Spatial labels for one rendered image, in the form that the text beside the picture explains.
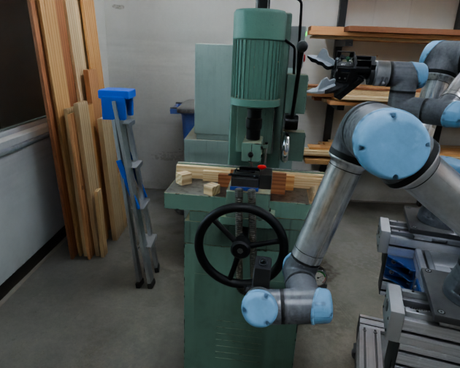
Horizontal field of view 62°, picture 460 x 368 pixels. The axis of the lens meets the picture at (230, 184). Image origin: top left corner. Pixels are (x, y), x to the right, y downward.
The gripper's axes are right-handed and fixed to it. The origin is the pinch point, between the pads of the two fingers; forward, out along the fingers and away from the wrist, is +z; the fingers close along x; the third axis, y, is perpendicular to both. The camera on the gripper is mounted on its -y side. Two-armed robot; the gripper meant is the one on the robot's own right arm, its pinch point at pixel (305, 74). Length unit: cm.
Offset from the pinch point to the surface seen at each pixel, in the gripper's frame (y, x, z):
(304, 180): -34.4, 19.1, -4.0
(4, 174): -85, 1, 154
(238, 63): -1.6, -5.1, 22.1
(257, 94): -6.7, 3.2, 15.0
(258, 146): -22.3, 13.3, 13.5
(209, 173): -34, 19, 32
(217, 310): -60, 65, 25
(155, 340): -111, 74, 59
